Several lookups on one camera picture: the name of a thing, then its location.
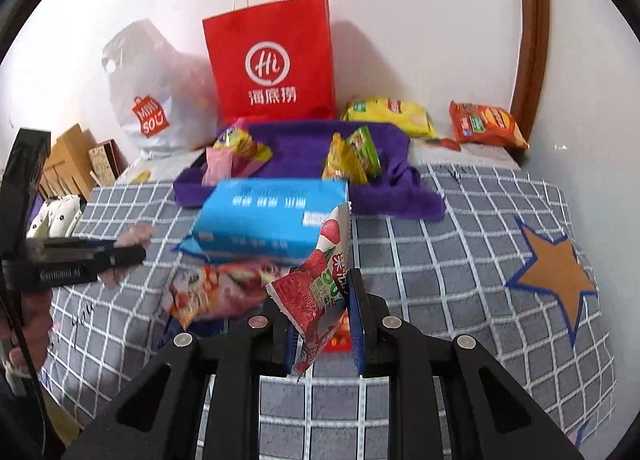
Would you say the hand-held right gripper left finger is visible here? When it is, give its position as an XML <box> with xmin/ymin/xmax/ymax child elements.
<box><xmin>65</xmin><ymin>297</ymin><xmax>301</xmax><ymax>460</ymax></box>

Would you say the person's left hand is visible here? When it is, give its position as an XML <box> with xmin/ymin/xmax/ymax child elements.
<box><xmin>0</xmin><ymin>290</ymin><xmax>53</xmax><ymax>377</ymax></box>

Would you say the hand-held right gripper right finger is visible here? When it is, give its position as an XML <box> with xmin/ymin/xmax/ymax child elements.
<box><xmin>347</xmin><ymin>267</ymin><xmax>586</xmax><ymax>460</ymax></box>

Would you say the yellow chip bag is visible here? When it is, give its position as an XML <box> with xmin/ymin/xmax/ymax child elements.
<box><xmin>341</xmin><ymin>97</ymin><xmax>438</xmax><ymax>138</ymax></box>

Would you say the red paper bag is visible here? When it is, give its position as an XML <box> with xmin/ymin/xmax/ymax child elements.
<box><xmin>202</xmin><ymin>0</ymin><xmax>337</xmax><ymax>126</ymax></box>

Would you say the yellow purple-label snack packet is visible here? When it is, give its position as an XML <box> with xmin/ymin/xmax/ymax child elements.
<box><xmin>214</xmin><ymin>125</ymin><xmax>273</xmax><ymax>163</ymax></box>

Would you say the green snack packet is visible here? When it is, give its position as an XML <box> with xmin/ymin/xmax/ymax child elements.
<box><xmin>346</xmin><ymin>125</ymin><xmax>382</xmax><ymax>176</ymax></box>

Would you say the red strawberry snack packet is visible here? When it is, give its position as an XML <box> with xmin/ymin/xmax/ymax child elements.
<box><xmin>265</xmin><ymin>203</ymin><xmax>356</xmax><ymax>376</ymax></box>

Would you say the panda print snack packet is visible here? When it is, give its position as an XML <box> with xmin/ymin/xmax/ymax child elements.
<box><xmin>167</xmin><ymin>263</ymin><xmax>281</xmax><ymax>331</ymax></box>

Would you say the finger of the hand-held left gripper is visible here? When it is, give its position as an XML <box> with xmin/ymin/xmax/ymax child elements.
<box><xmin>75</xmin><ymin>245</ymin><xmax>147</xmax><ymax>277</ymax></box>
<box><xmin>32</xmin><ymin>237</ymin><xmax>122</xmax><ymax>257</ymax></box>

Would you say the blue tissue pack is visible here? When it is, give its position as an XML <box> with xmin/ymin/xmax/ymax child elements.
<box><xmin>180</xmin><ymin>179</ymin><xmax>351</xmax><ymax>263</ymax></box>

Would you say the purple cloth-lined tray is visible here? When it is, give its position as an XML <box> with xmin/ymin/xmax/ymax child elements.
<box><xmin>172</xmin><ymin>121</ymin><xmax>447</xmax><ymax>221</ymax></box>

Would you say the orange chip bag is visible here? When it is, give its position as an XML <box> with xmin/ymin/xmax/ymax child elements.
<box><xmin>448</xmin><ymin>100</ymin><xmax>530</xmax><ymax>150</ymax></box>

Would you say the brown patterned box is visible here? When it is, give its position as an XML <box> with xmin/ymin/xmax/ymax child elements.
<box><xmin>89</xmin><ymin>139</ymin><xmax>128</xmax><ymax>181</ymax></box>

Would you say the small pink candy packet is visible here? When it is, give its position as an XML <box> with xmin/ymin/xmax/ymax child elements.
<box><xmin>201</xmin><ymin>145</ymin><xmax>236</xmax><ymax>187</ymax></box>

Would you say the yellow triangular snack packet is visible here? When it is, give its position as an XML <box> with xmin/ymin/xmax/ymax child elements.
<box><xmin>321</xmin><ymin>133</ymin><xmax>371</xmax><ymax>186</ymax></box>

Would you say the brown wooden door frame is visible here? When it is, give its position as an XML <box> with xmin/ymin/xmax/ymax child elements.
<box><xmin>510</xmin><ymin>0</ymin><xmax>551</xmax><ymax>151</ymax></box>

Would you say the small blue snack packet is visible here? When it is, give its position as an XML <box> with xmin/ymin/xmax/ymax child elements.
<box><xmin>157</xmin><ymin>313</ymin><xmax>193</xmax><ymax>343</ymax></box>

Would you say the grey checked blanket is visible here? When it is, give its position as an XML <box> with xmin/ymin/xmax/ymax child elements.
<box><xmin>42</xmin><ymin>163</ymin><xmax>618</xmax><ymax>460</ymax></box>

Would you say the white plastic shopping bag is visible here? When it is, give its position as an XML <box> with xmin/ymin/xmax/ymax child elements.
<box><xmin>101</xmin><ymin>18</ymin><xmax>226</xmax><ymax>161</ymax></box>

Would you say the white spotted garment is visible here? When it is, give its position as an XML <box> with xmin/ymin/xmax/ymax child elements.
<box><xmin>27</xmin><ymin>194</ymin><xmax>83</xmax><ymax>238</ymax></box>

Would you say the small red snack packet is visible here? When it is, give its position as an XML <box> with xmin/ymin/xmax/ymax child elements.
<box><xmin>320</xmin><ymin>313</ymin><xmax>353</xmax><ymax>356</ymax></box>

